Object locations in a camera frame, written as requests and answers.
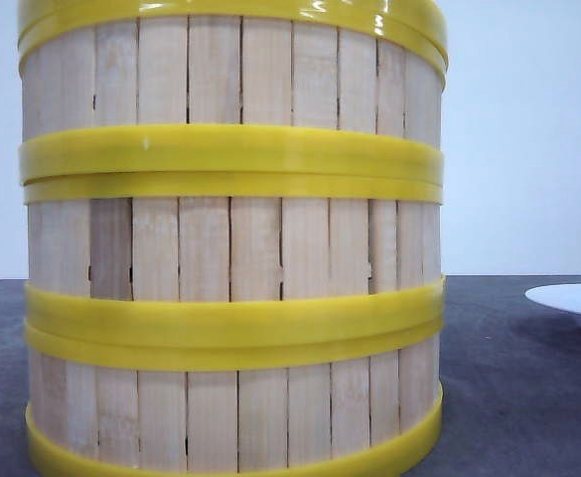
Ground front bamboo steamer basket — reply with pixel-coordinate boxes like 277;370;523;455
25;317;443;476

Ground yellow rimmed steamer lid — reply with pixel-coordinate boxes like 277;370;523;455
18;0;447;53

